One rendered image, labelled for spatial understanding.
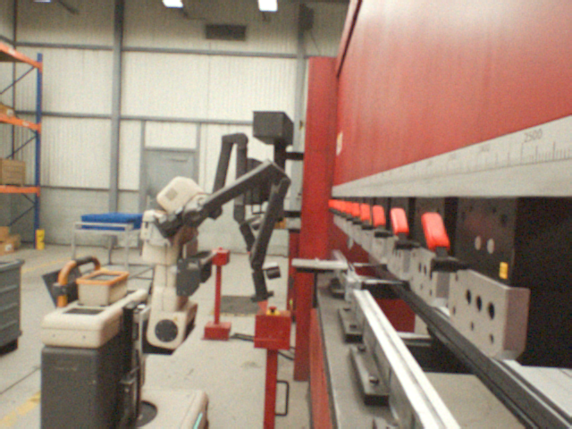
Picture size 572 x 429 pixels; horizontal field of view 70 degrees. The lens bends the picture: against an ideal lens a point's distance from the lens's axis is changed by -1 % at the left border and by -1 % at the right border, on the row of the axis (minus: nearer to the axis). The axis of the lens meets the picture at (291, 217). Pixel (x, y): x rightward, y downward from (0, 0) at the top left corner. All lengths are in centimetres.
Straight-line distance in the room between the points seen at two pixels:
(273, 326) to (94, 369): 73
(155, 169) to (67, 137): 206
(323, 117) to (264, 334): 165
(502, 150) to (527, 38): 11
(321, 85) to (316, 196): 77
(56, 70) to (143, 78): 189
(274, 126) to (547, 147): 276
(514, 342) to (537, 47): 27
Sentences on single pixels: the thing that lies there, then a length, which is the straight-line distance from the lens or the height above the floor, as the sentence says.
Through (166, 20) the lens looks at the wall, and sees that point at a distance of 1008.
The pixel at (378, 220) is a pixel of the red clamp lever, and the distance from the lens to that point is 93.
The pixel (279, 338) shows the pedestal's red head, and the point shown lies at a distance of 185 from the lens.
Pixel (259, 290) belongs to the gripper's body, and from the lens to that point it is 182.
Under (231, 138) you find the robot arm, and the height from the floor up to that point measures 159.
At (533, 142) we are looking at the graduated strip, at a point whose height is 139.
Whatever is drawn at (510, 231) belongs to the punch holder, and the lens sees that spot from 45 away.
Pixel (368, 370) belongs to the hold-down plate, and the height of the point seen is 91.
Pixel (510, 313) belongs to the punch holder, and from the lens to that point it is 45.
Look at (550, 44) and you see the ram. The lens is 44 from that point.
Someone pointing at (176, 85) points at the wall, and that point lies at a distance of 958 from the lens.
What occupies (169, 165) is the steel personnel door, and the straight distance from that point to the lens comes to 933.
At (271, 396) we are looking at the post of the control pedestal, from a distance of 203.
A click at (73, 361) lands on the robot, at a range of 191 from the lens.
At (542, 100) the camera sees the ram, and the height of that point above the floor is 142.
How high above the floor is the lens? 133
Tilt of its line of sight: 3 degrees down
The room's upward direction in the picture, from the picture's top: 3 degrees clockwise
